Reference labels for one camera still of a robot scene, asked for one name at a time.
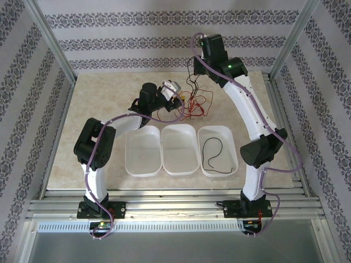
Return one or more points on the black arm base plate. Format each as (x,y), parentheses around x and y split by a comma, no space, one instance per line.
(119,209)
(230,211)

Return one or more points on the aluminium side rail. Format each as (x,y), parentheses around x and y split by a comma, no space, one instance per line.
(274,104)
(59,137)

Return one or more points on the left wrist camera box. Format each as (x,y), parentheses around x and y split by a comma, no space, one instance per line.
(168,89)

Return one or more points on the grey metal panel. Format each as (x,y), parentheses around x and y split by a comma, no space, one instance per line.
(175,248)

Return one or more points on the aluminium corner post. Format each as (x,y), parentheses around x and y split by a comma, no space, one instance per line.
(52,41)
(293,38)

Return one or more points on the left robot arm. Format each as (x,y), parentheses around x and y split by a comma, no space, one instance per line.
(82,148)

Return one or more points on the small circuit board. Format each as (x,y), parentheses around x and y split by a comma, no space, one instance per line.
(102,225)
(251,224)

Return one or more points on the white plastic tray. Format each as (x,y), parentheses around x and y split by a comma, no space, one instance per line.
(142,153)
(179,150)
(219,131)

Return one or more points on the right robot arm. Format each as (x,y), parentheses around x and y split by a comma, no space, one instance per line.
(244,109)

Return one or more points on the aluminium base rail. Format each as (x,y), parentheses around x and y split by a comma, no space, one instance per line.
(178,204)

